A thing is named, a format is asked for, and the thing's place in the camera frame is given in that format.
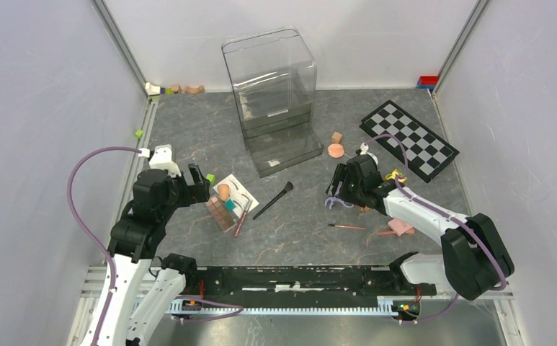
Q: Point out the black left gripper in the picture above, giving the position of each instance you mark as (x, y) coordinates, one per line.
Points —
(200, 190)

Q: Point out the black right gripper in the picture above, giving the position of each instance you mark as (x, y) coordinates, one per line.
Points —
(341, 173)

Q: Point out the purple eyelash curler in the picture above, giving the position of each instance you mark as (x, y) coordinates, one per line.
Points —
(334, 198)

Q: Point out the black makeup brush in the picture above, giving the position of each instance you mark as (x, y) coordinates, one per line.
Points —
(287, 188)

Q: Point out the clear acrylic drawer organizer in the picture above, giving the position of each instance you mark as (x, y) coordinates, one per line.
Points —
(273, 79)

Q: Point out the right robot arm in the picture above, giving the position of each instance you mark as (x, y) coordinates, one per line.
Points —
(473, 258)

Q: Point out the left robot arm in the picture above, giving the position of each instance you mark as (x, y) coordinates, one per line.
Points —
(134, 240)

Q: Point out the orange makeup sponge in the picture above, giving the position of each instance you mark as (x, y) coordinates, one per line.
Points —
(224, 191)

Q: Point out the lime green cube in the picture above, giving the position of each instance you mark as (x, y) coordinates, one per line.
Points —
(211, 178)

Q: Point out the round peach powder puff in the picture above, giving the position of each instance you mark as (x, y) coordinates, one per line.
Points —
(336, 150)

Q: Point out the teal cube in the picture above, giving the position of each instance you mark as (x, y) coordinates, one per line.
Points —
(230, 205)

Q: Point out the eyebrow stencil card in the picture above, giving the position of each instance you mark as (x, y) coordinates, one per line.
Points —
(238, 194)

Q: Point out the wooden cube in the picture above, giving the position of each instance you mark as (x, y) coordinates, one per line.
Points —
(336, 138)

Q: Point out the brown eyeshadow palette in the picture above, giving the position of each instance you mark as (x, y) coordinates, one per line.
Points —
(220, 213)

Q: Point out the thin pink lip brush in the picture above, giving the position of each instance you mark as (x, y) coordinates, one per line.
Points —
(346, 226)

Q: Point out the red lip gloss tube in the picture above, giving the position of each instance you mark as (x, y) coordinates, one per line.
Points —
(242, 218)

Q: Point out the yellow owl card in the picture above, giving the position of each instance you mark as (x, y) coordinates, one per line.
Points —
(396, 174)

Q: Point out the pink compact case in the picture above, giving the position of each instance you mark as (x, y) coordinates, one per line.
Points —
(400, 227)

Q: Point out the black white checkerboard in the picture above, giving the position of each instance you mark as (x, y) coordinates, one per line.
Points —
(426, 152)

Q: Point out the small wooden toy blocks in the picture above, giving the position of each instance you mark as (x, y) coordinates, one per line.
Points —
(154, 90)

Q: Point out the red blue blocks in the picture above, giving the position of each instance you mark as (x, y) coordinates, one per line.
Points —
(427, 82)

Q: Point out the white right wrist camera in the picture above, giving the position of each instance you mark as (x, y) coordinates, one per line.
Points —
(364, 150)

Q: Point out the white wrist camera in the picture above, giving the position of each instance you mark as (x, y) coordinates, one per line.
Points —
(364, 150)
(161, 158)

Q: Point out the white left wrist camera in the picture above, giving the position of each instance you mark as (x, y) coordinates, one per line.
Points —
(161, 158)

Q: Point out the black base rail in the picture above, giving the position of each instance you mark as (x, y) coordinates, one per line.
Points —
(306, 287)

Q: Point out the aluminium frame rail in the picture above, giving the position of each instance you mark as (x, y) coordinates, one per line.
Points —
(120, 43)

